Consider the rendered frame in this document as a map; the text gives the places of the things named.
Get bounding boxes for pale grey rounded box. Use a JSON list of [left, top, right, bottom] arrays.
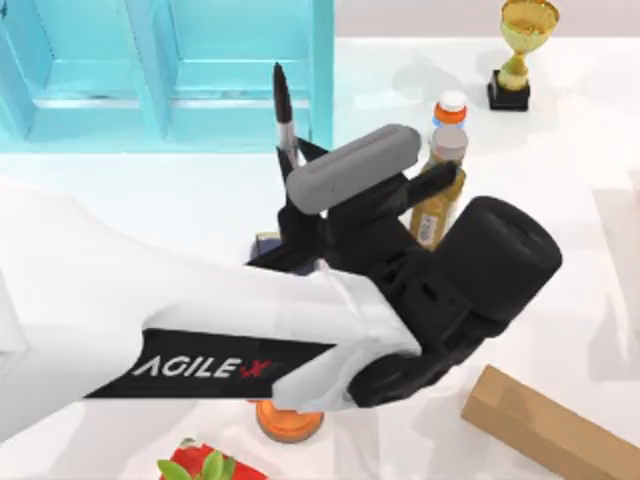
[[284, 123, 422, 215]]

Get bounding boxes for brown cardboard box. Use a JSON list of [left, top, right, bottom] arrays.
[[459, 364, 640, 480]]

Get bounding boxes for yellow bottle with grey cap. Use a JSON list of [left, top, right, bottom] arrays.
[[408, 126, 469, 252]]

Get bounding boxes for red plant pot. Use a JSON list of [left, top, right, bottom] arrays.
[[156, 436, 262, 480]]

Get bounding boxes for orange bottle with white cap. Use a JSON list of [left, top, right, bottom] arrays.
[[431, 89, 472, 132]]

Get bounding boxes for black marker pen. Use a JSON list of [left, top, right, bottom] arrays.
[[272, 61, 302, 171]]

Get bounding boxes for gold trophy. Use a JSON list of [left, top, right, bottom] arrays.
[[487, 0, 562, 112]]

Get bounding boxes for light blue rack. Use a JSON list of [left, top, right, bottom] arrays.
[[0, 0, 337, 154]]

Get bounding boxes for orange round container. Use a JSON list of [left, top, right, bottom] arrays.
[[254, 398, 324, 445]]

